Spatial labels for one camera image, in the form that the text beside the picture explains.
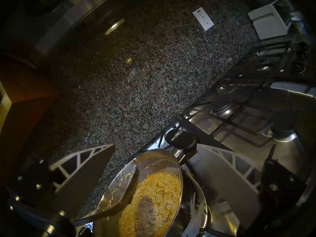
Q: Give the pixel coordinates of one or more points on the white double wall outlet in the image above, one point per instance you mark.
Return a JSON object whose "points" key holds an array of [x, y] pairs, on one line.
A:
{"points": [[203, 18]]}

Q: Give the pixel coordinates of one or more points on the white toaster oven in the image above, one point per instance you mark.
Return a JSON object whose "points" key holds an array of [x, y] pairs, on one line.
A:
{"points": [[267, 23]]}

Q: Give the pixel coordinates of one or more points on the steel gas cooktop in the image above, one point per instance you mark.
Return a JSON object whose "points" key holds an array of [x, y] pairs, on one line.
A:
{"points": [[246, 120]]}

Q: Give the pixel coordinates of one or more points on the steel range hood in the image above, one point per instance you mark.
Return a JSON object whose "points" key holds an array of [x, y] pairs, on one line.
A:
{"points": [[61, 21]]}

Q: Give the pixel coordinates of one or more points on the stainless steel pot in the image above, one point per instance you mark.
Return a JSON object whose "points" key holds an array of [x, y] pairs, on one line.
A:
{"points": [[158, 162]]}

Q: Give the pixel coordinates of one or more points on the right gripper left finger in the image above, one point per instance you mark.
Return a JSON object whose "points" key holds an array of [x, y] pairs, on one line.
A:
{"points": [[81, 179]]}

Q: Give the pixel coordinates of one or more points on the cooked oatmeal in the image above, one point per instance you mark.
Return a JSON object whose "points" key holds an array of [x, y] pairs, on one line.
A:
{"points": [[158, 197]]}

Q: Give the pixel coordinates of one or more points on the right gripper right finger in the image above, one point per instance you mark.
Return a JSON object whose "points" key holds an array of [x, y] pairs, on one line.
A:
{"points": [[222, 174]]}

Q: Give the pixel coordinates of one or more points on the wooden wall cabinets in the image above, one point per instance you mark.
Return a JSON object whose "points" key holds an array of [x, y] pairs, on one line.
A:
{"points": [[19, 90]]}

